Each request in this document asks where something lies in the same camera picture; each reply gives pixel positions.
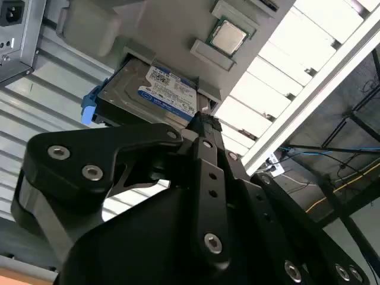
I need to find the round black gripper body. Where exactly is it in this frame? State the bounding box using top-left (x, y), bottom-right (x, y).
top-left (55, 154), bottom-right (286, 285)

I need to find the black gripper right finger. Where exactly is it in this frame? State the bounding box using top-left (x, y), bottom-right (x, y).
top-left (208, 116), bottom-right (372, 285)

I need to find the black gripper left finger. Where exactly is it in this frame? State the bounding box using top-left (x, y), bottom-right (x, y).
top-left (11, 112), bottom-right (235, 270)

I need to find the hard disk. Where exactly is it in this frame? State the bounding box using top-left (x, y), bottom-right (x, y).
top-left (81, 58), bottom-right (209, 126)

